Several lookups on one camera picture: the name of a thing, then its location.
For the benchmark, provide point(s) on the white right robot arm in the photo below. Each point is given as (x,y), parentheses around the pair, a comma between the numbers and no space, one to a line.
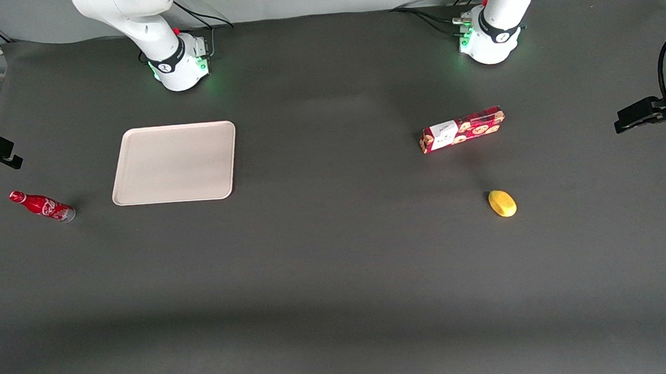
(178,66)

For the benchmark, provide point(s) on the red coke bottle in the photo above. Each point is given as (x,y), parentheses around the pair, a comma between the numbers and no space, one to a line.
(45,207)

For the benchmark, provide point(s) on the beige plastic tray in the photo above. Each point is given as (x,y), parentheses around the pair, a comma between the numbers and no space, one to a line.
(175,162)

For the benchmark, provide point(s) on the red cookie box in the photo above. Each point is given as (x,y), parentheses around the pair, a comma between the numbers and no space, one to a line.
(462,130)

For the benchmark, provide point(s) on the yellow lemon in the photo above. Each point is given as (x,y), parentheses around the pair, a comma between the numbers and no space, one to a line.
(503,203)

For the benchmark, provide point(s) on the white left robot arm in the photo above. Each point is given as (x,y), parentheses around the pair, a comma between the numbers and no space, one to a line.
(494,41)

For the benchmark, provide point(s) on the dark grey table mat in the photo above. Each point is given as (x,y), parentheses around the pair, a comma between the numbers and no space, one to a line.
(338,279)

